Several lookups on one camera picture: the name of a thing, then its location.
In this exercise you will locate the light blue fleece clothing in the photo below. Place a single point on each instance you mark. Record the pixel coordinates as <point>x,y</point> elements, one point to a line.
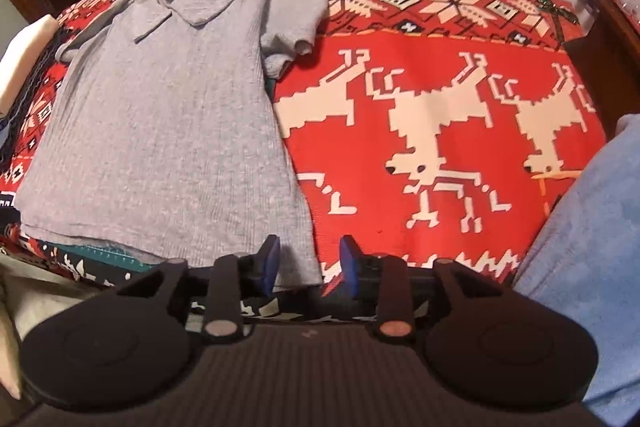
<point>590,257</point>

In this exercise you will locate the grey polo shirt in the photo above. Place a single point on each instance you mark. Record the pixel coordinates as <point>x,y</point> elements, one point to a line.
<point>165,122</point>

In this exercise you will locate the large red gift box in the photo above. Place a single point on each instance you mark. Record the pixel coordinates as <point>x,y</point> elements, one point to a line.
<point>545,7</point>

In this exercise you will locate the beige cloth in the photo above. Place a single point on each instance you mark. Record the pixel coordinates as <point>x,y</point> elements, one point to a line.
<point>40,307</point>

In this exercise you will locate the green cutting mat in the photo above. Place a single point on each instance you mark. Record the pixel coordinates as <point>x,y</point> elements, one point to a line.
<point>100,253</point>

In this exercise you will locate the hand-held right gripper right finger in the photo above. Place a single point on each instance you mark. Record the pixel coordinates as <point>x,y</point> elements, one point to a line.
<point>350,267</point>

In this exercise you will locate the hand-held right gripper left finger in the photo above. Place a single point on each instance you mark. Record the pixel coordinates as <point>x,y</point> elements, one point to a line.
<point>270,262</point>

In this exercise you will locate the dark wooden nightstand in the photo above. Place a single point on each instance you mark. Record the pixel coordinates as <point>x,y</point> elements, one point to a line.
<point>600,57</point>

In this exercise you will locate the red patterned blanket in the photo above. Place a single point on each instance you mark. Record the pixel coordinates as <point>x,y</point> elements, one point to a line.
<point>450,57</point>

